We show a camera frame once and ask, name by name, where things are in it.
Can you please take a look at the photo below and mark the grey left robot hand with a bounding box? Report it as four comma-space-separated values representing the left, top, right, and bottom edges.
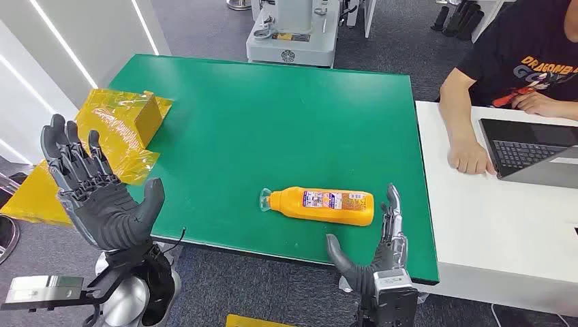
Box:
40, 113, 166, 253

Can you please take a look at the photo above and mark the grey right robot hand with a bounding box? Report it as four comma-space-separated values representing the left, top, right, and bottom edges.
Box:
325, 183, 410, 295

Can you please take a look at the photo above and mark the orange plastic bottle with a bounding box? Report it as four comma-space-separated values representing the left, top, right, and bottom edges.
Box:
259, 186, 375, 228

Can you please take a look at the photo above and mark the yellow film-wrapped cardboard carton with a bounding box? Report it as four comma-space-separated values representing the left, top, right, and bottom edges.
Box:
0, 88, 174, 227

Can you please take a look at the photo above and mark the white desk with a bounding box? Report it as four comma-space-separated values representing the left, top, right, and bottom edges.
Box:
414, 99, 578, 317

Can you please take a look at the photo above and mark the black round floor base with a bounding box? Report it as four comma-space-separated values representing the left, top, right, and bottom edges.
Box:
0, 215, 21, 265

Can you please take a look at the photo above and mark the person's right hand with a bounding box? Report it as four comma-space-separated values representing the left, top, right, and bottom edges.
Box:
446, 134, 498, 176

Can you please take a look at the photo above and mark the person's hand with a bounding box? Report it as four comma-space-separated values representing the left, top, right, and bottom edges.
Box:
446, 134, 498, 176
511, 91, 561, 117

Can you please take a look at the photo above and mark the yellow flat object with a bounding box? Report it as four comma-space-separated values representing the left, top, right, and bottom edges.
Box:
226, 314, 294, 327

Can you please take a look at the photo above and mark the dark grey laptop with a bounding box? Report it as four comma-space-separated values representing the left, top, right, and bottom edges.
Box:
478, 118, 578, 191

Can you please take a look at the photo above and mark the green table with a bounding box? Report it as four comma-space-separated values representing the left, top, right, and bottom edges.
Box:
107, 53, 440, 286

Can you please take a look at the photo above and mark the person's left hand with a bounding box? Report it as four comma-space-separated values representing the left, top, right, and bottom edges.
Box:
511, 91, 561, 117

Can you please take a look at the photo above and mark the grey machine base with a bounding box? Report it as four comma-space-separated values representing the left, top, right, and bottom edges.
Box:
245, 0, 362, 69

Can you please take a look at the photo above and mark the person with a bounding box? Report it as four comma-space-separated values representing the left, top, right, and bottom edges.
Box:
438, 0, 578, 177

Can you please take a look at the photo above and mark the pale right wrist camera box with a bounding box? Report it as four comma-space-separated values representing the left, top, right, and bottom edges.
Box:
373, 268, 414, 296

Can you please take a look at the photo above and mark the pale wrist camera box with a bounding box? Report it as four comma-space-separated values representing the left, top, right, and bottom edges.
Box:
373, 268, 414, 296
0, 275, 86, 313

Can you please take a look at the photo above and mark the thin black cable tie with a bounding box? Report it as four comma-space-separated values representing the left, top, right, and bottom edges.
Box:
162, 227, 187, 255

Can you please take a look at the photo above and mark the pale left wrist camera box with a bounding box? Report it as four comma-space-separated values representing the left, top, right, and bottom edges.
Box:
0, 275, 86, 313

